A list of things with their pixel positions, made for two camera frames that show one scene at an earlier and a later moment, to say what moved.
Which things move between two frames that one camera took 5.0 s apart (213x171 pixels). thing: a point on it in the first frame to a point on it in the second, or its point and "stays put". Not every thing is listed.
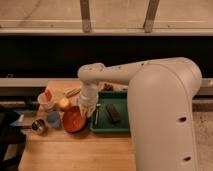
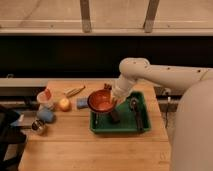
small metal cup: [38, 126] stays put
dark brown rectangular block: [115, 116] stays put
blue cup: [54, 118] to [45, 115]
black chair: [10, 135] stays put
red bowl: [73, 120] to [102, 101]
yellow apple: [64, 102] stays put
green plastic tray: [101, 120] stays put
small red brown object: [108, 87] stays put
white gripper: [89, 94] to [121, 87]
